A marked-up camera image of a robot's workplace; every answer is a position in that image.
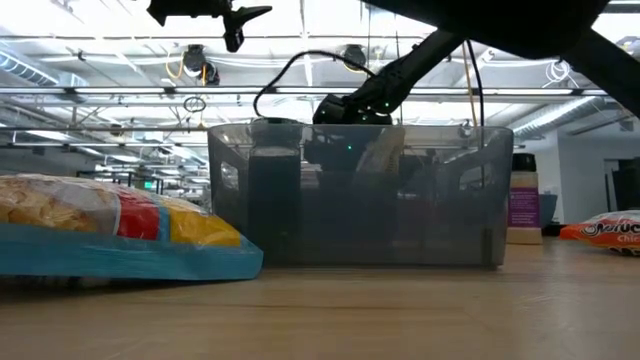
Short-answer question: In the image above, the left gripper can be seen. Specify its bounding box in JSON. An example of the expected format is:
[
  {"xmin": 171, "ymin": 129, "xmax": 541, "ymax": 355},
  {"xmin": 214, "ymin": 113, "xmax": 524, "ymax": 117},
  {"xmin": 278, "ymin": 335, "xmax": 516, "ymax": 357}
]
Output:
[{"xmin": 146, "ymin": 0, "xmax": 274, "ymax": 54}]

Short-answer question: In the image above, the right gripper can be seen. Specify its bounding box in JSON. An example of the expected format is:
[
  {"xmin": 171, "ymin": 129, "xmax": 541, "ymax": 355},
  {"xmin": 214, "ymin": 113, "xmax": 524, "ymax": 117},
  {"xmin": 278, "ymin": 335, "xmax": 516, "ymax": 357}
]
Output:
[{"xmin": 312, "ymin": 93, "xmax": 395, "ymax": 126}]

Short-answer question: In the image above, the clear yellow noodle packet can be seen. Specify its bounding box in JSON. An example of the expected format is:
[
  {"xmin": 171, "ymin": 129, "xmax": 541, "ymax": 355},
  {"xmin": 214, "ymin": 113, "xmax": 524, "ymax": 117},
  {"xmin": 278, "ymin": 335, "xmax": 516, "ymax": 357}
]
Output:
[{"xmin": 357, "ymin": 127, "xmax": 407, "ymax": 176}]

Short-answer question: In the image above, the yellow blue ramen packet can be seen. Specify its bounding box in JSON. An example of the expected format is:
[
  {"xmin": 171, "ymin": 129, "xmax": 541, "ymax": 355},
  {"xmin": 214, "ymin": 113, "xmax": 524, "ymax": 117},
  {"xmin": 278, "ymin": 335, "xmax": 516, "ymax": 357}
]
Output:
[{"xmin": 0, "ymin": 173, "xmax": 265, "ymax": 282}]

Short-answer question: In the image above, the grey plastic bin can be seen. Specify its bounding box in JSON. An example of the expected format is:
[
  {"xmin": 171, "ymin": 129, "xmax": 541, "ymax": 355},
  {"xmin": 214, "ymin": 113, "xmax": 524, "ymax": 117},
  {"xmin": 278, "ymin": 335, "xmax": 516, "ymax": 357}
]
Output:
[{"xmin": 207, "ymin": 119, "xmax": 515, "ymax": 269}]

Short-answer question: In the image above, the black lid purple label bottle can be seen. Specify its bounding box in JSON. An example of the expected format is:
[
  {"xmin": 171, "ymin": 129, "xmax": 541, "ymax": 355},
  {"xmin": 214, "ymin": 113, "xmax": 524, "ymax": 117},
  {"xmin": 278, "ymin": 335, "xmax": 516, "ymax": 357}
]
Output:
[{"xmin": 505, "ymin": 153, "xmax": 544, "ymax": 245}]

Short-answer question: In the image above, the blue bowl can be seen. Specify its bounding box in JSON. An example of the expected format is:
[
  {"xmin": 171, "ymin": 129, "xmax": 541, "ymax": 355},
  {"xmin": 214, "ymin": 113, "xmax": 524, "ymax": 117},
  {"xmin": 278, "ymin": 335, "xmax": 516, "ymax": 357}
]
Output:
[{"xmin": 538, "ymin": 193, "xmax": 557, "ymax": 227}]

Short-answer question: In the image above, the orange white ramen packet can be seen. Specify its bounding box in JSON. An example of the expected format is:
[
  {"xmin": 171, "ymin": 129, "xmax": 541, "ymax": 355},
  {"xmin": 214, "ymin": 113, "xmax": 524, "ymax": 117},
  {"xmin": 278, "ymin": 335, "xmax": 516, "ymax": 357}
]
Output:
[{"xmin": 558, "ymin": 209, "xmax": 640, "ymax": 257}]

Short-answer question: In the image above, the black ceiling cable reel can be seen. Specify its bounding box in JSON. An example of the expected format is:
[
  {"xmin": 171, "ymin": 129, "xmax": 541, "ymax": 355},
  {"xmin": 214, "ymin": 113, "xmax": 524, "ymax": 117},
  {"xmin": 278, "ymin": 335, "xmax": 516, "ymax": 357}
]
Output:
[
  {"xmin": 180, "ymin": 43, "xmax": 221, "ymax": 86},
  {"xmin": 342, "ymin": 43, "xmax": 370, "ymax": 71}
]

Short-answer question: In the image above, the black right wrist loop cable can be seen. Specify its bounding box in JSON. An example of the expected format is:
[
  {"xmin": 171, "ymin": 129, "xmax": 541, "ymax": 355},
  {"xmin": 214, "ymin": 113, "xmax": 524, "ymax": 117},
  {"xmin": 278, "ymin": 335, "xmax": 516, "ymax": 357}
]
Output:
[{"xmin": 252, "ymin": 49, "xmax": 377, "ymax": 121}]

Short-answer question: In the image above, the yellow hanging cable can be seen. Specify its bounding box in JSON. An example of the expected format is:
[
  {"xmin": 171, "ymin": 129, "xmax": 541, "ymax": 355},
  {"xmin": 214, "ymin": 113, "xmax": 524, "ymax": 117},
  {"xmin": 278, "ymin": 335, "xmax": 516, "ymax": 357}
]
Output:
[{"xmin": 460, "ymin": 42, "xmax": 479, "ymax": 126}]

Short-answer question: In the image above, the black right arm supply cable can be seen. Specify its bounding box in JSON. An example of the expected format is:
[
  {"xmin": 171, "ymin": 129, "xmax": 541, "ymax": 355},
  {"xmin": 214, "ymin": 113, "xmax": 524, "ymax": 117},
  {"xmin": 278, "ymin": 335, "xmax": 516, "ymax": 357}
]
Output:
[{"xmin": 464, "ymin": 39, "xmax": 486, "ymax": 131}]

